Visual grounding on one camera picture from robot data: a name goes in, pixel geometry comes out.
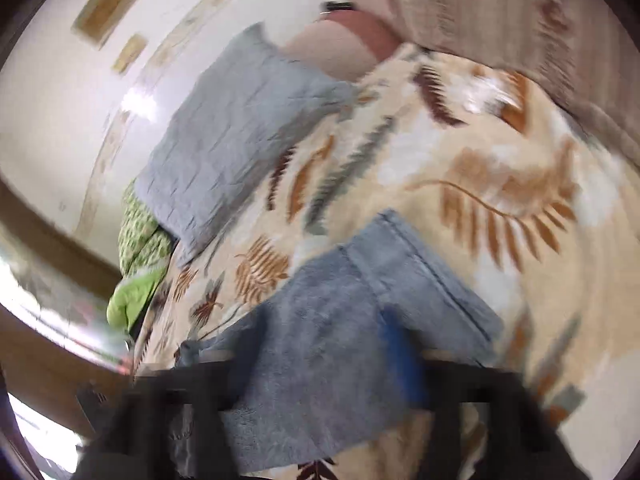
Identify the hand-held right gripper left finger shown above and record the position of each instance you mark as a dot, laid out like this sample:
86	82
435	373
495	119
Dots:
210	400

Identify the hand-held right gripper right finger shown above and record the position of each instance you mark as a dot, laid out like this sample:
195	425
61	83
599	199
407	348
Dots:
402	360

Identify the grey-blue towel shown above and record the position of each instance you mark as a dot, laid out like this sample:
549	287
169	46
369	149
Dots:
340	320

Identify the green patterned cloth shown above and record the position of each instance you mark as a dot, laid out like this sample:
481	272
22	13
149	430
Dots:
137	265

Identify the leaf print blanket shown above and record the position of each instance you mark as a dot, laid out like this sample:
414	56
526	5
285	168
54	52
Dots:
450	195

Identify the grey quilted pillow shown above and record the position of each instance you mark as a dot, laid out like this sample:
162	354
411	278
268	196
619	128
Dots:
235	130

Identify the pink pillow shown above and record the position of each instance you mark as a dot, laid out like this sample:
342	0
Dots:
345	45

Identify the small black object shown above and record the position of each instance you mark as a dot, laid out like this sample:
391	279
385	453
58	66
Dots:
338	6

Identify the small framed wall picture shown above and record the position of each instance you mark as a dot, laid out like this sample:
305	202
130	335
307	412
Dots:
128	54

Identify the large framed wall picture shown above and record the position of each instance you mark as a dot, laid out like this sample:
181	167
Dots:
107	5

